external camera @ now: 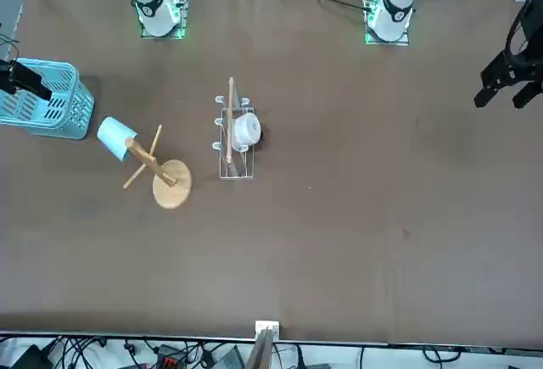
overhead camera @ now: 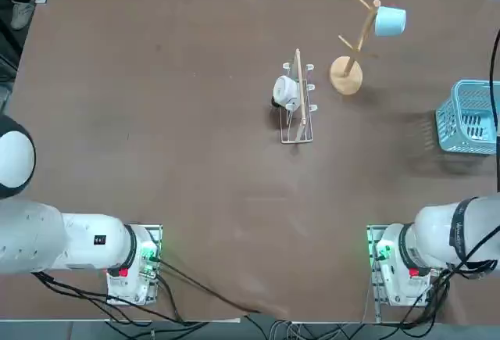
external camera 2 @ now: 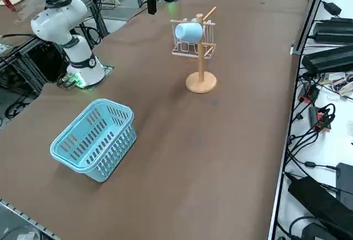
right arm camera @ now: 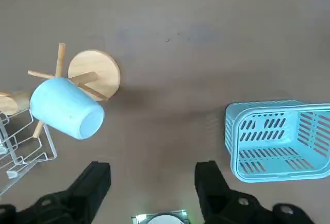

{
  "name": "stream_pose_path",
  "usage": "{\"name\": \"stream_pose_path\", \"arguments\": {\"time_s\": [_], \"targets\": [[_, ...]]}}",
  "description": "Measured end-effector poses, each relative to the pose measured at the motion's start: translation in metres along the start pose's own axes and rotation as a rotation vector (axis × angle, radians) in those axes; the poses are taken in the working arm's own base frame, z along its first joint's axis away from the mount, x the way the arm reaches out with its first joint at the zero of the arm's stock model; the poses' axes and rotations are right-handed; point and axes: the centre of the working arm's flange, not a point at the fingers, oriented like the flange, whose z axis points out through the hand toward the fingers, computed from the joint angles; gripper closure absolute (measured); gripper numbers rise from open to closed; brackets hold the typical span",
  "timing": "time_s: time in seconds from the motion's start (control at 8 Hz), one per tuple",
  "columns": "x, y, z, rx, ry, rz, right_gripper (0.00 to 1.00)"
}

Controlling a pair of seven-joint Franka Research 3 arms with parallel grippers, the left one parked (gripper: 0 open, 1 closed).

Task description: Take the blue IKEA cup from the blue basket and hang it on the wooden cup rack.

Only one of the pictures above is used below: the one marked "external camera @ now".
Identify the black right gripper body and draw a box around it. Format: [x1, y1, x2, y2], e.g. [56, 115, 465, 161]
[0, 59, 14, 93]

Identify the black and red power strip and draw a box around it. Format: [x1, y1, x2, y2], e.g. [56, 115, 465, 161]
[155, 344, 188, 369]

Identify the blue plastic slotted basket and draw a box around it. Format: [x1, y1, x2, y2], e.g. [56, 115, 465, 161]
[0, 57, 96, 140]

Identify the grey power adapter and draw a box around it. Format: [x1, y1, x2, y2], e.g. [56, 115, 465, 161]
[211, 345, 246, 369]

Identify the black box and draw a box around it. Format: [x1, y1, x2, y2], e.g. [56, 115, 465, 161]
[10, 343, 56, 369]

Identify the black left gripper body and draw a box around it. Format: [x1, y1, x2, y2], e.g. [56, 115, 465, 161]
[507, 0, 543, 70]

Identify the black cable loop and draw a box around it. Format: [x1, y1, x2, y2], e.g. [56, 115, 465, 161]
[507, 0, 534, 67]

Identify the white ceramic cup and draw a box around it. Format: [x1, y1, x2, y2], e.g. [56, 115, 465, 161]
[231, 112, 262, 152]

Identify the wooden cup rack tree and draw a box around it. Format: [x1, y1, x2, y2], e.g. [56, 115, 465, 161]
[122, 124, 193, 210]

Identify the light blue plastic cup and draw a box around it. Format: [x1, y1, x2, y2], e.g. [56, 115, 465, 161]
[97, 116, 139, 161]

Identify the white wire rack wooden rod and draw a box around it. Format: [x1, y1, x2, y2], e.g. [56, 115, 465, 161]
[211, 76, 256, 181]

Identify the aluminium camera post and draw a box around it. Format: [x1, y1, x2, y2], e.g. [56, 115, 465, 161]
[245, 328, 275, 369]

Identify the white post bracket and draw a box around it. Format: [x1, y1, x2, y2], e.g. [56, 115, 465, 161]
[255, 320, 281, 340]

